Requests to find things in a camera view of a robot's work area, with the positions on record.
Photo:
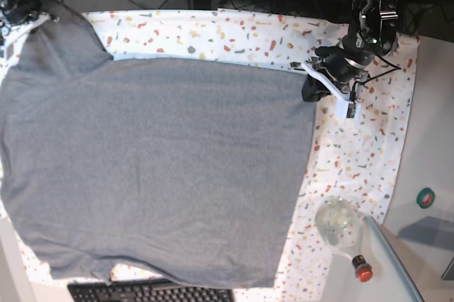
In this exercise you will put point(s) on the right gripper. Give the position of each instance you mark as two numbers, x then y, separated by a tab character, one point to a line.
18	12

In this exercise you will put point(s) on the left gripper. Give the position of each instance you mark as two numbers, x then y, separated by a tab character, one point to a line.
340	64

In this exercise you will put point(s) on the grey t-shirt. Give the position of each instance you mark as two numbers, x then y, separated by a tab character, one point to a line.
187	168

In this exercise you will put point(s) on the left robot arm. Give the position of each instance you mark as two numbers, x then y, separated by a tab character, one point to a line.
373	25

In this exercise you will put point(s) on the terrazzo patterned tablecloth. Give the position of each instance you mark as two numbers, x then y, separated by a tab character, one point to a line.
355	159

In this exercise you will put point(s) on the clear bottle with orange cap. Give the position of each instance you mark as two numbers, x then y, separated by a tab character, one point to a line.
340	227

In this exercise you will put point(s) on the green tape roll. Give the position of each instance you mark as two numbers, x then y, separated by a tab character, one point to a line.
425	198

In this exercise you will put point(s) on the grey metal bar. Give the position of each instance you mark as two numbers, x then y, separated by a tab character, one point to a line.
391	280

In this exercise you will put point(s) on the black keyboard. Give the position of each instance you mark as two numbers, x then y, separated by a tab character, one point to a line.
161	290

